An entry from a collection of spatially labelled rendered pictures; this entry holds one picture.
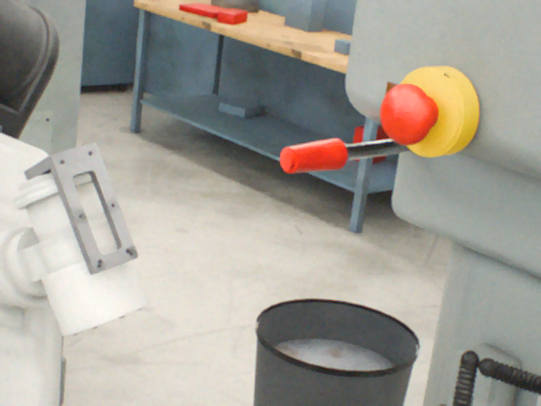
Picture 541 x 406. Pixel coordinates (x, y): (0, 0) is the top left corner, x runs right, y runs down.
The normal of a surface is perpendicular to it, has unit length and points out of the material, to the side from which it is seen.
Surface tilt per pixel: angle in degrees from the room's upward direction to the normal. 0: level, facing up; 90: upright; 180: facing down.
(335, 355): 0
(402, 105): 86
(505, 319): 90
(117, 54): 90
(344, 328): 86
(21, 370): 58
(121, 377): 0
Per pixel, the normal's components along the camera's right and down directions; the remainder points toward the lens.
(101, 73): 0.66, 0.30
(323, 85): -0.74, 0.12
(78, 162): 0.55, -0.21
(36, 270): -0.53, 0.20
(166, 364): 0.11, -0.94
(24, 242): 0.77, -0.29
